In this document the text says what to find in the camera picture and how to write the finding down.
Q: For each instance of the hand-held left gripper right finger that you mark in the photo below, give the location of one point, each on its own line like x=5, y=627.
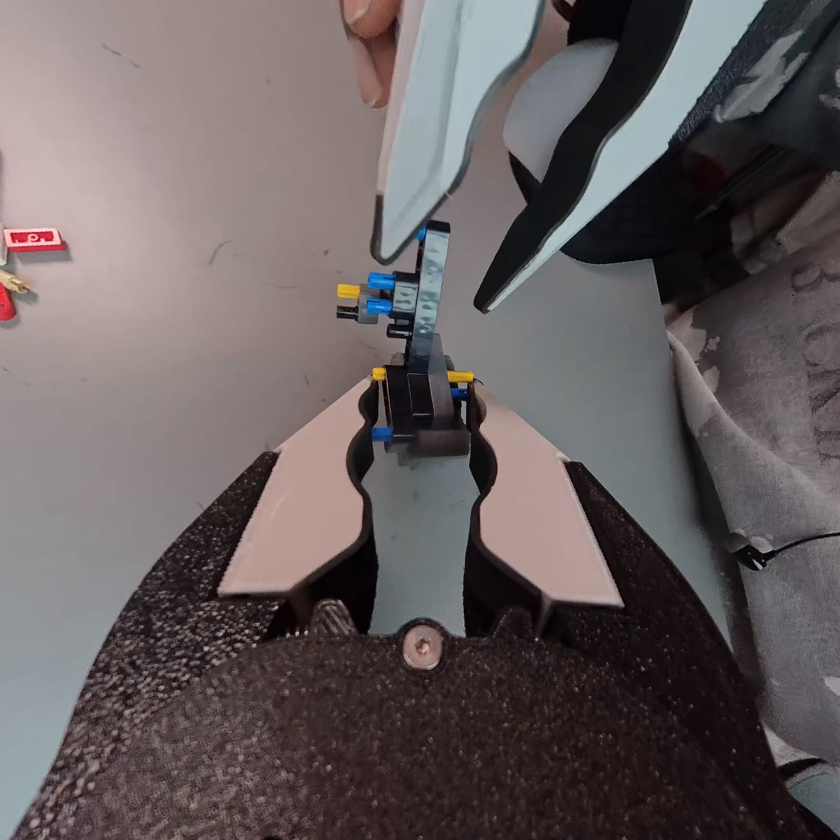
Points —
x=544, y=518

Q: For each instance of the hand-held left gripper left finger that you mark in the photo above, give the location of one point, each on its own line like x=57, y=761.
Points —
x=308, y=499

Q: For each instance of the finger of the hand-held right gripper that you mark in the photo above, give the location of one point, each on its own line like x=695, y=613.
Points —
x=630, y=144
x=446, y=98

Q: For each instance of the black toy brick assembly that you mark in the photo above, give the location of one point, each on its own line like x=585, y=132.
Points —
x=420, y=407

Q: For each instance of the grey desk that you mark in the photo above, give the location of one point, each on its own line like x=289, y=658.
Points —
x=164, y=164

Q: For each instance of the person's right hand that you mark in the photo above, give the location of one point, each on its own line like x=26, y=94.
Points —
x=371, y=39

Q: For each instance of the grey patterned cloth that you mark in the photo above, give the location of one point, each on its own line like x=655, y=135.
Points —
x=774, y=459

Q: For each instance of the small gold pin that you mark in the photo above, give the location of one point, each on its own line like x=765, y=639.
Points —
x=13, y=282

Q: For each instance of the red flat brick piece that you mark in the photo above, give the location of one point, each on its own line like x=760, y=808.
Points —
x=33, y=239

